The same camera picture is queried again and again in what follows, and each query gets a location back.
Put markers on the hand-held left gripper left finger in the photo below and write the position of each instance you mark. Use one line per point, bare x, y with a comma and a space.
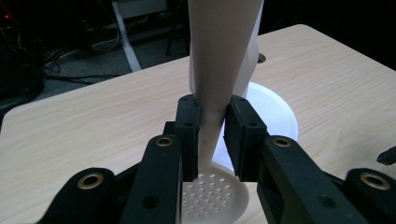
162, 180

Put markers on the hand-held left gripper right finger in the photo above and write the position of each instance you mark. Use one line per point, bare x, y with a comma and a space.
280, 180

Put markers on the white utensil stand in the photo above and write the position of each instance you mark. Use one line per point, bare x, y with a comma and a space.
274, 115

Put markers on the beige perforated skimmer spoon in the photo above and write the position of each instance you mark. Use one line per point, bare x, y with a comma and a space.
218, 62

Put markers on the white table leg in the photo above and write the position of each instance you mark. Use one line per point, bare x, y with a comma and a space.
127, 40

